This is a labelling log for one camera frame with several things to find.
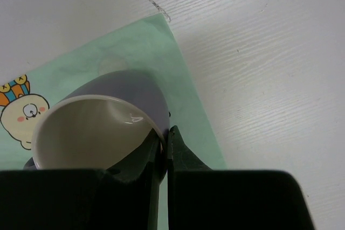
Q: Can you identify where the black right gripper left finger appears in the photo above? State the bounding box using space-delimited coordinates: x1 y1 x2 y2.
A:
1 131 161 229

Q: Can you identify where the lilac ceramic mug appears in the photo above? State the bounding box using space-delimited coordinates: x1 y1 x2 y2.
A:
24 69 170 171

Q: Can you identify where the green cartoon print cloth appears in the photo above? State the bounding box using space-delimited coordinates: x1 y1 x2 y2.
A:
0 14 227 230

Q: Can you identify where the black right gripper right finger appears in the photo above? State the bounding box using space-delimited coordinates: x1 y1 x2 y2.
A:
168 127 314 229

